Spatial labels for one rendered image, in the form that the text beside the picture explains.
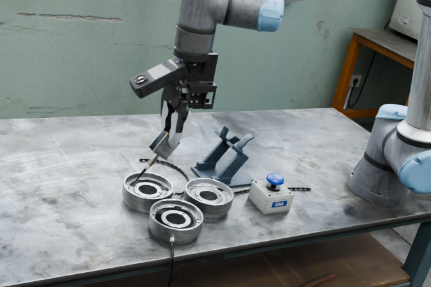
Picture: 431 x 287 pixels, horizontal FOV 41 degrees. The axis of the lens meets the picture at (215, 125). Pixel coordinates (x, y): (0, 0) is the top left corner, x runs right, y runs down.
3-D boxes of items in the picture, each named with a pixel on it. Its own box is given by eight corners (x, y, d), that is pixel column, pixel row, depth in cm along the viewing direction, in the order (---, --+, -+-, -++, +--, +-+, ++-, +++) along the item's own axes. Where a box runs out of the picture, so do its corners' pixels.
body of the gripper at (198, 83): (212, 112, 116) (224, 56, 111) (174, 114, 112) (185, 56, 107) (195, 97, 122) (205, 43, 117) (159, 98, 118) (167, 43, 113)
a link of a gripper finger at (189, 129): (198, 152, 119) (204, 111, 116) (172, 155, 116) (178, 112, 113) (191, 147, 121) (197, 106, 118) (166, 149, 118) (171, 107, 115)
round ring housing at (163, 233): (151, 211, 117) (153, 195, 116) (201, 220, 118) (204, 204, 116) (143, 241, 108) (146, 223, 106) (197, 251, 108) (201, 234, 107)
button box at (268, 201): (263, 215, 124) (269, 196, 122) (247, 197, 130) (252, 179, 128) (293, 211, 128) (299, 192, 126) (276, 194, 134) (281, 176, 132)
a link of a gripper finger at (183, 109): (185, 135, 114) (191, 93, 111) (179, 135, 113) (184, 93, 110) (175, 126, 117) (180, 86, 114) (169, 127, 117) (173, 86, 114)
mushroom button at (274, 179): (268, 201, 125) (273, 181, 123) (258, 191, 128) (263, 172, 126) (283, 198, 127) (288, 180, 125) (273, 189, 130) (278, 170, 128)
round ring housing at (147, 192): (126, 216, 114) (129, 199, 112) (116, 188, 123) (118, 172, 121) (176, 214, 118) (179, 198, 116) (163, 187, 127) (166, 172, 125)
